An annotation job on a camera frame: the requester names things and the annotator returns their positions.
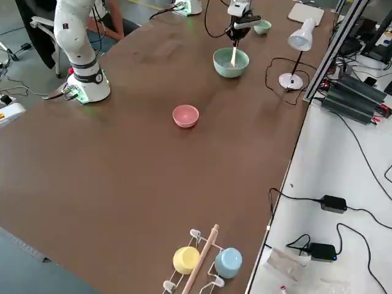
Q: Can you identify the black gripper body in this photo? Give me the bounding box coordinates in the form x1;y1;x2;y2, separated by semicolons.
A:
232;14;262;30

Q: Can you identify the small green bowl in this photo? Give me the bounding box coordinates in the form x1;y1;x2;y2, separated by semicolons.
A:
253;20;273;36

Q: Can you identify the wooden spoon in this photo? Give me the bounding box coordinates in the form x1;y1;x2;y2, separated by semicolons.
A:
229;45;239;69

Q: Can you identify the large green bowl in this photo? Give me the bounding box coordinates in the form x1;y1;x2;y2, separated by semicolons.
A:
213;47;251;79

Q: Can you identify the pink bowl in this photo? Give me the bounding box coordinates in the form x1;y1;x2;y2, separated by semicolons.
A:
172;104;200;129

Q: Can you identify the white desk lamp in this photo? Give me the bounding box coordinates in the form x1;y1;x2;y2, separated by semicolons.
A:
277;17;316;90

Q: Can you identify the person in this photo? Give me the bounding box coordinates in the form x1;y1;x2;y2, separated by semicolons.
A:
87;0;140;40

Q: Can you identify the black finned electronics box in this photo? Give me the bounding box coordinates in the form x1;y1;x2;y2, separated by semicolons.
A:
321;75;387;125

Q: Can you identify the black power adapter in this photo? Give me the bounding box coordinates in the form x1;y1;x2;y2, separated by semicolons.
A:
320;195;348;214
307;243;337;263

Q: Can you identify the black office chair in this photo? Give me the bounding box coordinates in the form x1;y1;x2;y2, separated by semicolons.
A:
15;0;62;77

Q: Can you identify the blue cup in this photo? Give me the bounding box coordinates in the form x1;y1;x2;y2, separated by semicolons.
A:
214;247;243;279

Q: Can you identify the yellow cup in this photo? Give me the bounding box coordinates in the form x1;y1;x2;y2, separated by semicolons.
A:
173;246;200;275

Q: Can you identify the clear plastic bag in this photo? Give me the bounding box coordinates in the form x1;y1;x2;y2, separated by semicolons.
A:
263;247;307;281

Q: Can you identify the white control box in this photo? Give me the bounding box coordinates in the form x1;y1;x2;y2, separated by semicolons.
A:
0;102;27;128

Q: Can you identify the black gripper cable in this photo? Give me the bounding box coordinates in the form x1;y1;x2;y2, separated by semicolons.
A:
204;0;233;38

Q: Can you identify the black lamp cable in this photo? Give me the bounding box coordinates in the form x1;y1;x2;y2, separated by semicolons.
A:
265;56;311;107

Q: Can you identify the white cutting board grey handle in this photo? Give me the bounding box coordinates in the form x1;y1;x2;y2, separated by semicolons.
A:
287;2;325;26

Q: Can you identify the aluminium frame post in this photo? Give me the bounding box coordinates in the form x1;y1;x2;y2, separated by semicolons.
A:
303;0;368;104

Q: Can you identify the white wire cup rack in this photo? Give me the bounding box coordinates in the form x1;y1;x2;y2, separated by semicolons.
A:
162;224;246;294

